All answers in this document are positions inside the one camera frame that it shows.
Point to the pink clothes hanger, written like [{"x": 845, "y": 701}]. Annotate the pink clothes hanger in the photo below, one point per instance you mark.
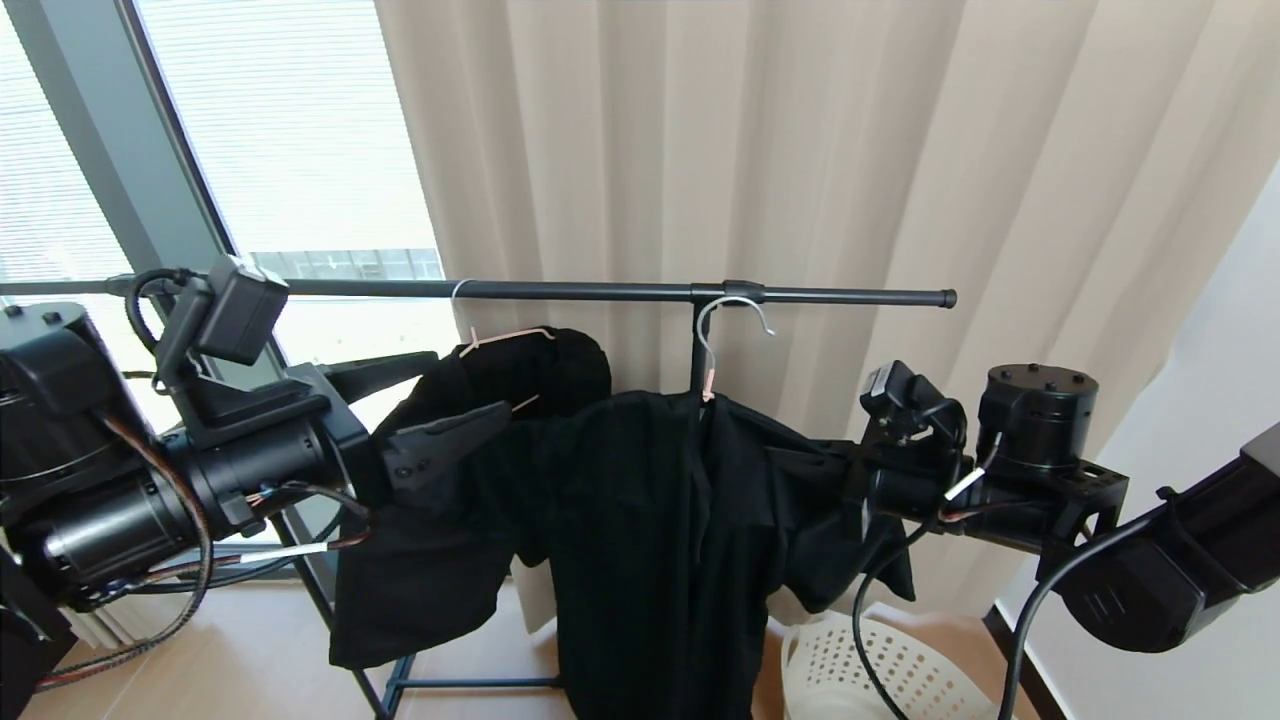
[
  {"x": 505, "y": 338},
  {"x": 703, "y": 345}
]

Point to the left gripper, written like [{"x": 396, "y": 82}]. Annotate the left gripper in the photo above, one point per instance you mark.
[{"x": 270, "y": 465}]

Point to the black shorts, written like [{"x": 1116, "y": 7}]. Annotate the black shorts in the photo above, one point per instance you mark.
[{"x": 430, "y": 580}]

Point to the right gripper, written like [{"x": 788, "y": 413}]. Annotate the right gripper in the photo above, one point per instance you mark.
[{"x": 900, "y": 485}]

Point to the beige curtain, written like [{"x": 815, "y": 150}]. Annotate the beige curtain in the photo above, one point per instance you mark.
[
  {"x": 100, "y": 630},
  {"x": 700, "y": 130}
]

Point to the window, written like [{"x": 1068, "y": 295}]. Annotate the window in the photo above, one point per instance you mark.
[{"x": 300, "y": 130}]

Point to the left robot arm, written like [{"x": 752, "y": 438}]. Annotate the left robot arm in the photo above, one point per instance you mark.
[{"x": 100, "y": 530}]

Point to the black clothes rack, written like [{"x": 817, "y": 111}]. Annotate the black clothes rack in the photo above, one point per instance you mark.
[{"x": 560, "y": 291}]

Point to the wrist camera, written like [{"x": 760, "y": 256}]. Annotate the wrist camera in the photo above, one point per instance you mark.
[
  {"x": 905, "y": 400},
  {"x": 240, "y": 310}
]

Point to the white laundry basket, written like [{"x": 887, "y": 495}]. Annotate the white laundry basket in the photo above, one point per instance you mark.
[{"x": 900, "y": 670}]

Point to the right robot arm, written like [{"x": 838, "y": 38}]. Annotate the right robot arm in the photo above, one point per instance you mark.
[{"x": 1040, "y": 420}]

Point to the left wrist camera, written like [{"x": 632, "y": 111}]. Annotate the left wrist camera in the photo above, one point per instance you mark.
[{"x": 240, "y": 310}]

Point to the black garment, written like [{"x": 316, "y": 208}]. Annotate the black garment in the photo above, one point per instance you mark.
[{"x": 650, "y": 550}]

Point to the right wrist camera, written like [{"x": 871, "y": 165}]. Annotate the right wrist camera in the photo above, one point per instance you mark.
[{"x": 905, "y": 400}]

